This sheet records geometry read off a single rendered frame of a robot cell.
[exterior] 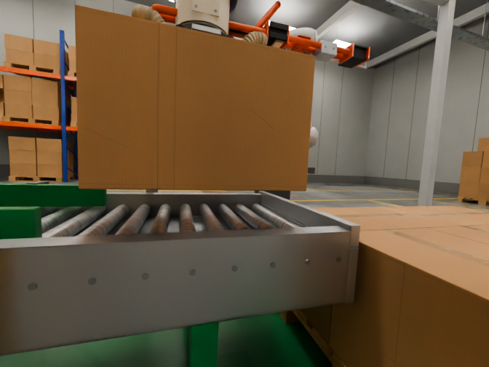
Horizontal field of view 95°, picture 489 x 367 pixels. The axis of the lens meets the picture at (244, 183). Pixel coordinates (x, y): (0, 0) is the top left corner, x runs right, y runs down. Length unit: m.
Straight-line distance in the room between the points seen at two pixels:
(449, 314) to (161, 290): 0.56
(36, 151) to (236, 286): 8.32
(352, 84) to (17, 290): 13.37
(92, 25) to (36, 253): 0.48
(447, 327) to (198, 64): 0.78
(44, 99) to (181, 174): 8.18
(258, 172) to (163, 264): 0.34
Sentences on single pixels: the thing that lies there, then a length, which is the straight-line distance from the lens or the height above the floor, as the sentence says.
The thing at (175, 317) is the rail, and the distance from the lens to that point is 0.56.
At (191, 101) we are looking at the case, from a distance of 0.62.
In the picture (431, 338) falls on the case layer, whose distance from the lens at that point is 0.68.
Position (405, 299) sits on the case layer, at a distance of 0.69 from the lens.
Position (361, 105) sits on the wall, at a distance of 13.65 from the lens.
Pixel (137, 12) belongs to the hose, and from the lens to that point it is 0.78.
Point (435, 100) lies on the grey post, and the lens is 4.37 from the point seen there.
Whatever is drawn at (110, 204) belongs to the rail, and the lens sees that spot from 1.16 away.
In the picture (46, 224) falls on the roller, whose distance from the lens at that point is 0.95.
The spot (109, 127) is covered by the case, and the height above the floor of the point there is 0.82.
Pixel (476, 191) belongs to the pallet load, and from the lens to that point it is 8.21.
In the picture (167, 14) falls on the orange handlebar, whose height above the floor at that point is 1.21.
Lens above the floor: 0.75
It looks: 5 degrees down
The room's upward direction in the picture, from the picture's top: 3 degrees clockwise
